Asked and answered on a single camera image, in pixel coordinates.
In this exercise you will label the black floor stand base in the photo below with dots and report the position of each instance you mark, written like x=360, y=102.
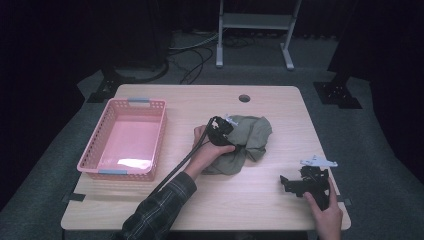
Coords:
x=108, y=88
x=336, y=95

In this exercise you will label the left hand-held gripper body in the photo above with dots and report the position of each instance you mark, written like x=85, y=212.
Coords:
x=218, y=133

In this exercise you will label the olive green cloth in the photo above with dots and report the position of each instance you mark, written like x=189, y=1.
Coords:
x=250, y=136

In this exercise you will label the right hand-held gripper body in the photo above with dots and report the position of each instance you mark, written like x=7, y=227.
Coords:
x=315, y=183

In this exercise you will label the dark round desk grommet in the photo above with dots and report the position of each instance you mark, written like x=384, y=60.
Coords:
x=244, y=98

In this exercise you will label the pink plastic basket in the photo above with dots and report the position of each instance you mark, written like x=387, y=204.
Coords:
x=96, y=140

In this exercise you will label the white metal stand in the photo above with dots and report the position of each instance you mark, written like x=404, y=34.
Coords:
x=255, y=20

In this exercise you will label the person's left hand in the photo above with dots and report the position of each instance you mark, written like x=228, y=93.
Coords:
x=203, y=155

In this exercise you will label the person's right hand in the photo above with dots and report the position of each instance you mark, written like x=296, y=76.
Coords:
x=328, y=221

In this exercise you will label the black tape piece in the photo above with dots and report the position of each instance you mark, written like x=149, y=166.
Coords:
x=74, y=197
x=346, y=201

